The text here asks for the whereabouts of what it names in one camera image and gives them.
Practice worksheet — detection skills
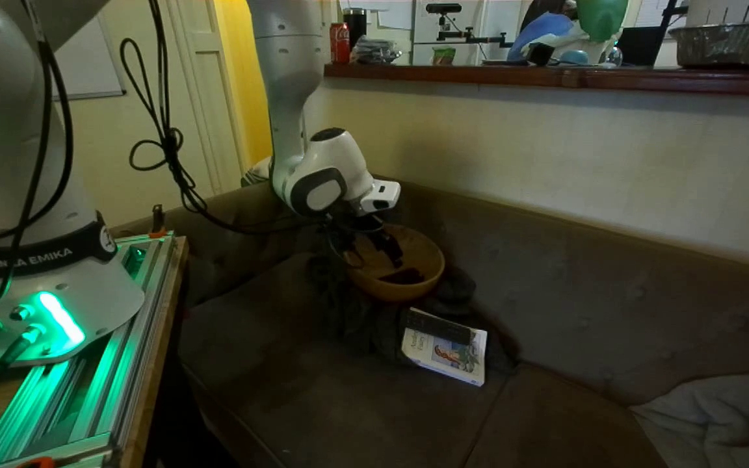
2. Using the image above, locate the camera on mount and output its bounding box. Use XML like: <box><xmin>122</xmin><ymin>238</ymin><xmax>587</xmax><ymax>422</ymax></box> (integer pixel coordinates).
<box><xmin>425</xmin><ymin>3</ymin><xmax>513</xmax><ymax>49</ymax></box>

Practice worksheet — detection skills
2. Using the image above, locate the blue and white object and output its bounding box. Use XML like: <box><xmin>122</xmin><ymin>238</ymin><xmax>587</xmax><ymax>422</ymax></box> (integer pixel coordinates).
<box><xmin>506</xmin><ymin>11</ymin><xmax>591</xmax><ymax>67</ymax></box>

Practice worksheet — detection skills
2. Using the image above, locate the green round object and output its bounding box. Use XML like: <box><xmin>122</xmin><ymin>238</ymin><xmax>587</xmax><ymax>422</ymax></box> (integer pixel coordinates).
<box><xmin>575</xmin><ymin>0</ymin><xmax>630</xmax><ymax>45</ymax></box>

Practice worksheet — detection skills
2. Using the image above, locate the black remote control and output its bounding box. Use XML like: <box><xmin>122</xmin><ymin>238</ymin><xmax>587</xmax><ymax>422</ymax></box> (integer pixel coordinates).
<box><xmin>402</xmin><ymin>310</ymin><xmax>473</xmax><ymax>346</ymax></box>

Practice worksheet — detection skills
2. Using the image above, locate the wooden ledge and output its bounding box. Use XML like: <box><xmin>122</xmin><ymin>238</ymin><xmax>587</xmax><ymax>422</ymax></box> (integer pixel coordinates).
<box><xmin>324</xmin><ymin>62</ymin><xmax>749</xmax><ymax>99</ymax></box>

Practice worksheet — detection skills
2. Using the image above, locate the striped cloth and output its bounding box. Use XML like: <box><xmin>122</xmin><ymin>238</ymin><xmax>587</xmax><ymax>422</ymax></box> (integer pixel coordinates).
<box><xmin>240</xmin><ymin>155</ymin><xmax>276</xmax><ymax>189</ymax></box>

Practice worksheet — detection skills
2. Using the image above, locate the dark fuzzy blanket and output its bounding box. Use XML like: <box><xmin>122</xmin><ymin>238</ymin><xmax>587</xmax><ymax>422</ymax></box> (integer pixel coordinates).
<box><xmin>308</xmin><ymin>250</ymin><xmax>519</xmax><ymax>374</ymax></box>

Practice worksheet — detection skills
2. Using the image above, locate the white paperback book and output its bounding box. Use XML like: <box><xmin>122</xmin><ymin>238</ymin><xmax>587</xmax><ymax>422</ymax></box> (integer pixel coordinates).
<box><xmin>401</xmin><ymin>307</ymin><xmax>488</xmax><ymax>388</ymax></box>

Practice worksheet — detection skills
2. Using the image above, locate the black laptop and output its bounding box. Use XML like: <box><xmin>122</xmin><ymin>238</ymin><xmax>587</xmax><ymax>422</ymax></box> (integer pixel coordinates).
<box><xmin>614</xmin><ymin>25</ymin><xmax>669</xmax><ymax>68</ymax></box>

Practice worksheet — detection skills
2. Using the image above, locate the brown sofa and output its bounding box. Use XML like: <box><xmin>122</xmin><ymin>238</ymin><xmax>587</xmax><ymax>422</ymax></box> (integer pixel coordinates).
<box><xmin>110</xmin><ymin>174</ymin><xmax>749</xmax><ymax>468</ymax></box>

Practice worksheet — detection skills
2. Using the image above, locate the foil baking pan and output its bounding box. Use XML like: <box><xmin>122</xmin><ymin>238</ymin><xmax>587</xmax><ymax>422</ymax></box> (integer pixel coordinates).
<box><xmin>668</xmin><ymin>22</ymin><xmax>749</xmax><ymax>70</ymax></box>

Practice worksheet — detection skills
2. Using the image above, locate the black tumbler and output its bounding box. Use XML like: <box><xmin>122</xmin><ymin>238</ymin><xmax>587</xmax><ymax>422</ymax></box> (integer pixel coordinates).
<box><xmin>343</xmin><ymin>8</ymin><xmax>368</xmax><ymax>50</ymax></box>

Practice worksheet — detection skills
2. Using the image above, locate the heap of grey bags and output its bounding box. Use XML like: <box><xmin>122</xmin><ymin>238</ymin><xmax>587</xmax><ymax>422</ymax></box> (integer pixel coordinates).
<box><xmin>351</xmin><ymin>36</ymin><xmax>404</xmax><ymax>65</ymax></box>

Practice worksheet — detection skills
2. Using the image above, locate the grey cushion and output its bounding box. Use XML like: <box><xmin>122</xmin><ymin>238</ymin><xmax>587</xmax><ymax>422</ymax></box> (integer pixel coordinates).
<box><xmin>631</xmin><ymin>369</ymin><xmax>749</xmax><ymax>468</ymax></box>

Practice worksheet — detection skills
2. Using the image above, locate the white door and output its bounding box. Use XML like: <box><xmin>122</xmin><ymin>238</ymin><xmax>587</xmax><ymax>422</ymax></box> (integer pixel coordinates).
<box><xmin>165</xmin><ymin>0</ymin><xmax>250</xmax><ymax>196</ymax></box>

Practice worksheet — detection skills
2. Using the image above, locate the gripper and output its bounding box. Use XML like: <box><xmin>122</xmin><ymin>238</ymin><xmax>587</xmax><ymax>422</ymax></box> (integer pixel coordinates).
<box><xmin>330</xmin><ymin>213</ymin><xmax>406</xmax><ymax>268</ymax></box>

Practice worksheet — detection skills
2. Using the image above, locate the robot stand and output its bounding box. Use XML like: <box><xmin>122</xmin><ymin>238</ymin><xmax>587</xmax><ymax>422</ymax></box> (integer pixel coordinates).
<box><xmin>0</xmin><ymin>231</ymin><xmax>191</xmax><ymax>468</ymax></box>

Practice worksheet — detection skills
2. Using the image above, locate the red soda can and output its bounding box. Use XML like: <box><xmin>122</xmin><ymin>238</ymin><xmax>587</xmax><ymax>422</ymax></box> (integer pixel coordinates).
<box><xmin>330</xmin><ymin>23</ymin><xmax>352</xmax><ymax>65</ymax></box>

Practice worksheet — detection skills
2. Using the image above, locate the whiteboard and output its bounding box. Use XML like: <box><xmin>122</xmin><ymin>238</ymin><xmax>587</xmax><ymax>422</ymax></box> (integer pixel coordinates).
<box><xmin>51</xmin><ymin>14</ymin><xmax>127</xmax><ymax>102</ymax></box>

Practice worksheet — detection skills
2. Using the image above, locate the wooden bowl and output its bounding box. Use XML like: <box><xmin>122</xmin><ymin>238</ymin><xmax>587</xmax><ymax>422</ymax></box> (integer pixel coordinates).
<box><xmin>346</xmin><ymin>224</ymin><xmax>446</xmax><ymax>304</ymax></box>

